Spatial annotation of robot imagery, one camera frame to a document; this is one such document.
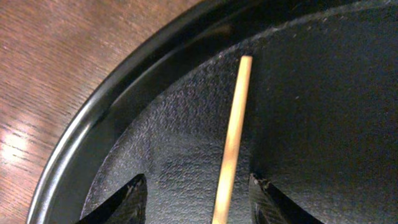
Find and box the wooden chopstick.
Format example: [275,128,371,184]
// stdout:
[211,55,252,224]

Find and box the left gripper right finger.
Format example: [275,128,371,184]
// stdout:
[249,173,323,224]

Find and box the round black tray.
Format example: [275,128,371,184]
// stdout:
[27,1,397,223]

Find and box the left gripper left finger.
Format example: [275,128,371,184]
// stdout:
[76,174,147,224]

